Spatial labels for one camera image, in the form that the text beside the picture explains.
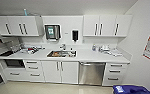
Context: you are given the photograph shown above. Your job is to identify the stainless steel dishwasher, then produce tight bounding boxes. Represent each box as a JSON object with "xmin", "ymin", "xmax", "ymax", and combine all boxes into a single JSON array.
[{"xmin": 78, "ymin": 61, "xmax": 107, "ymax": 87}]

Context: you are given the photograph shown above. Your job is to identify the chrome sink faucet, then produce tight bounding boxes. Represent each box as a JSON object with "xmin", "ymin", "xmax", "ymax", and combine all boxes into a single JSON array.
[{"xmin": 59, "ymin": 43, "xmax": 68, "ymax": 52}]

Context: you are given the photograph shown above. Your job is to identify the steel sink basin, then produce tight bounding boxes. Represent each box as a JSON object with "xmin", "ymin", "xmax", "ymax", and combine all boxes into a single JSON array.
[{"xmin": 46, "ymin": 49, "xmax": 78, "ymax": 59}]

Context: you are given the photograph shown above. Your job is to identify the blue-label dish soap bottle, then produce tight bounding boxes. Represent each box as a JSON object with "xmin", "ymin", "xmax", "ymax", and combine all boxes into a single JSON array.
[{"xmin": 91, "ymin": 43, "xmax": 98, "ymax": 52}]

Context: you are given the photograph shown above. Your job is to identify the steel paper towel dispenser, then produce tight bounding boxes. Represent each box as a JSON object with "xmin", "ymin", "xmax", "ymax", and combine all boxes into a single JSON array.
[{"xmin": 44, "ymin": 23, "xmax": 62, "ymax": 42}]

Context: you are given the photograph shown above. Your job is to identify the white two-door base cabinet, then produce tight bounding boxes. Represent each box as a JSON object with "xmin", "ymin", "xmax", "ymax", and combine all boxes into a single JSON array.
[{"xmin": 40, "ymin": 60, "xmax": 80, "ymax": 85}]

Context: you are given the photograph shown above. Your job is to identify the dish drying rack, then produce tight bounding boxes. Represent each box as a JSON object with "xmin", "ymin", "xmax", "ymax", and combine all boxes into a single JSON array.
[{"xmin": 19, "ymin": 45, "xmax": 46, "ymax": 55}]

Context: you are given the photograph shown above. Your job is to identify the blue bottle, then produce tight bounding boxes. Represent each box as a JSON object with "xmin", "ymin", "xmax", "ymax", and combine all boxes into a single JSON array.
[{"xmin": 23, "ymin": 8, "xmax": 29, "ymax": 17}]

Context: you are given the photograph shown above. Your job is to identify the black built-in microwave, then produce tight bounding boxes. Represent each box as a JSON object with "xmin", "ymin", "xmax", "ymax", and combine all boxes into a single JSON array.
[{"xmin": 2, "ymin": 59, "xmax": 26, "ymax": 70}]

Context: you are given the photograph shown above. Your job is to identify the black wall soap dispenser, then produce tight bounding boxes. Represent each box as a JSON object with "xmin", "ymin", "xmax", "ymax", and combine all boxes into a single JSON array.
[{"xmin": 71, "ymin": 29, "xmax": 80, "ymax": 43}]

